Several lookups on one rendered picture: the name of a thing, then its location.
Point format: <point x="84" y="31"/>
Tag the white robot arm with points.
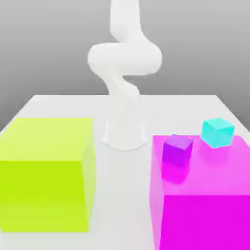
<point x="125" y="58"/>

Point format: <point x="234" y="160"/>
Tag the small purple cube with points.
<point x="175" y="154"/>

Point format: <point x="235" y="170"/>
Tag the small cyan cube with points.
<point x="216" y="133"/>

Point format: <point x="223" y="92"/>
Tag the large yellow-green box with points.
<point x="43" y="191"/>

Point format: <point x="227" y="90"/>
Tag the large magenta box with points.
<point x="205" y="218"/>

